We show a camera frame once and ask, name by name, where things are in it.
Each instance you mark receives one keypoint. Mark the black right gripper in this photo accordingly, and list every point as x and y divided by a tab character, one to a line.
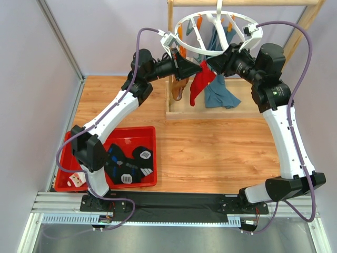
228	61

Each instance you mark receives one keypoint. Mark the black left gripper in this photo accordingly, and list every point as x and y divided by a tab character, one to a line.
176	66

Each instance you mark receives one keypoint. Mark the red santa sock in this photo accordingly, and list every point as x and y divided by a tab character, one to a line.
201	81
76	179

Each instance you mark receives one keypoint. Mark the black sock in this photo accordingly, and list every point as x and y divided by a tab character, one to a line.
121	169
144	160

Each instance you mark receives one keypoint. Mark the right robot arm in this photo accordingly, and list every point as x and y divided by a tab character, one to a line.
273	99

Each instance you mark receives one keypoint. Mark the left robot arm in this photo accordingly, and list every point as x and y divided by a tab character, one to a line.
87	142

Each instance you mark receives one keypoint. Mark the orange clip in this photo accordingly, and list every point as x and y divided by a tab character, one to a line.
182	51

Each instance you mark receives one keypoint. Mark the white round clip hanger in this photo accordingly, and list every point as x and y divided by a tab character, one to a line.
194	31

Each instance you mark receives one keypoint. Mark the brown cream hanging sock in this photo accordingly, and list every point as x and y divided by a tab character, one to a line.
177	88

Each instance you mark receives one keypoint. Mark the teal blue hanging sock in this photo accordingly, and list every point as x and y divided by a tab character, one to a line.
216	93

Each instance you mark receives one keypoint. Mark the red plastic bin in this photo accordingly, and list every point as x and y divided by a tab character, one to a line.
127	139

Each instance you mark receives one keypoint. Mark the black base mat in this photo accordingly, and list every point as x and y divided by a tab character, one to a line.
171	207

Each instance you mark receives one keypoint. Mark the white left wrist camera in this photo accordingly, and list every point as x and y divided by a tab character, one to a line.
166	42

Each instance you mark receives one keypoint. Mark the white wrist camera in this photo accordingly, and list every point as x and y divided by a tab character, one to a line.
253	36
166	42

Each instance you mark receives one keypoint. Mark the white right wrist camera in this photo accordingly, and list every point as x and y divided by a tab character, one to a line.
253	36

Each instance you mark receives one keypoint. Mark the wooden rack frame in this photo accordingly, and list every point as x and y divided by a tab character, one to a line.
180	110

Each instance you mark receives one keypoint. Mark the aluminium rail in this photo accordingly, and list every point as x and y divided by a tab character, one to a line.
64	209

